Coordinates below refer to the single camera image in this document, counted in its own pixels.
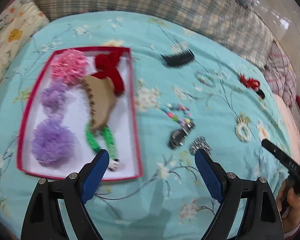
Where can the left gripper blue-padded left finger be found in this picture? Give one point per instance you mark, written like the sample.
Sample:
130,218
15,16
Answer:
91,175

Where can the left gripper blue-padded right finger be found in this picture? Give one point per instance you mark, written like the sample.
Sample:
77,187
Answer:
212,174

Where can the silver rhinestone hair clip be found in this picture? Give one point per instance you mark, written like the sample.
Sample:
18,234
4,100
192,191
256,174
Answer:
199,143

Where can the large purple tulle scrunchie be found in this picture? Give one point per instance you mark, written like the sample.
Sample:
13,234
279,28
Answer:
53,144

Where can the dark rhinestone hair clip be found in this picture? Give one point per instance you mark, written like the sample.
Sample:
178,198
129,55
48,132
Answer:
178,136

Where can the beige claw hair clip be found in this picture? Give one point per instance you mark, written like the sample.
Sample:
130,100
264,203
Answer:
102,99

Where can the small purple tulle scrunchie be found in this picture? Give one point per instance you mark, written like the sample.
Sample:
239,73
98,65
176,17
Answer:
53,97

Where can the pink tulle scrunchie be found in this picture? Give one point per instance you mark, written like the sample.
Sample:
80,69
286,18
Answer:
69,67

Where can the red velvet bow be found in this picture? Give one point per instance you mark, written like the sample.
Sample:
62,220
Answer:
106,66

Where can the red jewelry tray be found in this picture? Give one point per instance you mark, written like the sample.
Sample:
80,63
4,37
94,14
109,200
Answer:
122,123

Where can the person's right hand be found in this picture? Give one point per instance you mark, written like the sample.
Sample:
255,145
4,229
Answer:
292,219

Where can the teal floral bed sheet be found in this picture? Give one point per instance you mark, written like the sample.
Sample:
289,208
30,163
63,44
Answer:
170,200

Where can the red furry hair clip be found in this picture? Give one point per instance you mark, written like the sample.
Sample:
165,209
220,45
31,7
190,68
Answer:
253,84

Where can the pink plaid blanket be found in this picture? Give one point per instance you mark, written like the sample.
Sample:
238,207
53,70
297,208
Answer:
280,75

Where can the black hair comb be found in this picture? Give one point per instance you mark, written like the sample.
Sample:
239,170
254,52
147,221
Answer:
178,59

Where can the cartoon print cushion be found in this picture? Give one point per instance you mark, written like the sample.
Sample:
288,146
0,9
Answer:
18,22

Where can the plaid pillow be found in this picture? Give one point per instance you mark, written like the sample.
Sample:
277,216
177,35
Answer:
225,21

